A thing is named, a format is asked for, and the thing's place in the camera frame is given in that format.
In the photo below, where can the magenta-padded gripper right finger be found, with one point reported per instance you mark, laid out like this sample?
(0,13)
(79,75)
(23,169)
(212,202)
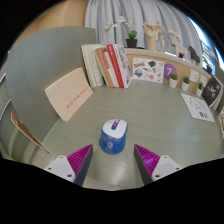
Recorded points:
(163,166)

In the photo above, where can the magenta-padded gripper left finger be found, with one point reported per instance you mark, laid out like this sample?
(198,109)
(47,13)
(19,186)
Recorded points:
(63,166)

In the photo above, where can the blue and white computer mouse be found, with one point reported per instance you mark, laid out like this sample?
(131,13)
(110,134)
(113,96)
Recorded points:
(113,138)

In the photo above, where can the wooden chair with metal legs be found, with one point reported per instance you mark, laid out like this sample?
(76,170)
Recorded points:
(23,128)

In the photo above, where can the green shelf unit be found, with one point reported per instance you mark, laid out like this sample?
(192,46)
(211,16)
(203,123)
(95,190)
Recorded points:
(6,126)

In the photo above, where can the beige card with red print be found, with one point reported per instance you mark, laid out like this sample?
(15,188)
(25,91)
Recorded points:
(68,93)

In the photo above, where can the thick white book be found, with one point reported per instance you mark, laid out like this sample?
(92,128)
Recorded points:
(220,100)

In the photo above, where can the black-covered book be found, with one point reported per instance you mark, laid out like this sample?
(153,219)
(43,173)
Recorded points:
(211,91)

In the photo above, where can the round purple number card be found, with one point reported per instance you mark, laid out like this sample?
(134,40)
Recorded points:
(169,71)

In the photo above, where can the white illustrated sticker card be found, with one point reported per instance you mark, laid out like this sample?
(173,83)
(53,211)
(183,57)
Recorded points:
(148,70)

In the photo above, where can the white orchid in black pot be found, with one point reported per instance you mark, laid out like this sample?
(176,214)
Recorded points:
(172,33)
(131,42)
(209,69)

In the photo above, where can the brown book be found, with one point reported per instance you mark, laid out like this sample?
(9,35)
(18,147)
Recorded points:
(101,65)

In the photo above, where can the green desk partition panel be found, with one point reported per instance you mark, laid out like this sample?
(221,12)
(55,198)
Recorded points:
(43,56)

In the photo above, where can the black wooden horse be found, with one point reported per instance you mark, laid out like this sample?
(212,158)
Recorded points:
(193,53)

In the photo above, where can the wooden hand model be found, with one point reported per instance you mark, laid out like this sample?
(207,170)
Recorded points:
(150,33)

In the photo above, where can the grey curtain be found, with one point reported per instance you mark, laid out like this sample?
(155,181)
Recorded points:
(110,10)

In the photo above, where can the white wall socket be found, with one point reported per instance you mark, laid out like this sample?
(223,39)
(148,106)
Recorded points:
(194,76)
(203,80)

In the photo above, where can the window with dark frame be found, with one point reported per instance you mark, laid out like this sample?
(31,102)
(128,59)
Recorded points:
(208,43)

